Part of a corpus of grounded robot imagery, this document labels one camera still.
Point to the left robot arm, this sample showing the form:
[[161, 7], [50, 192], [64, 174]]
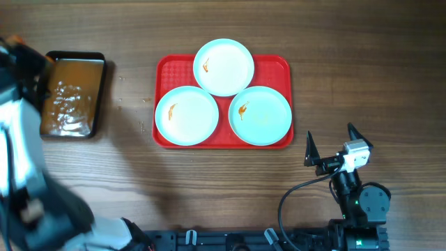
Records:
[[37, 212]]

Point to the red plastic serving tray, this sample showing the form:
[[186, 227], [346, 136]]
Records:
[[176, 70]]

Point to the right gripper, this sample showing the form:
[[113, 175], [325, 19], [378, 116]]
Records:
[[313, 157]]

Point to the light blue plate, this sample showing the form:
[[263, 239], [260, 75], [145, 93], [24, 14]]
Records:
[[186, 115], [260, 116], [223, 67]]

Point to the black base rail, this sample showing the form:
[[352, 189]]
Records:
[[314, 239]]

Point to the black water tray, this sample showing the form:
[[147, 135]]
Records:
[[73, 94]]

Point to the orange green sponge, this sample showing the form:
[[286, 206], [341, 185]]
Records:
[[14, 40]]

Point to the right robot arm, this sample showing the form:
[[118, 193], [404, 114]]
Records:
[[363, 206]]

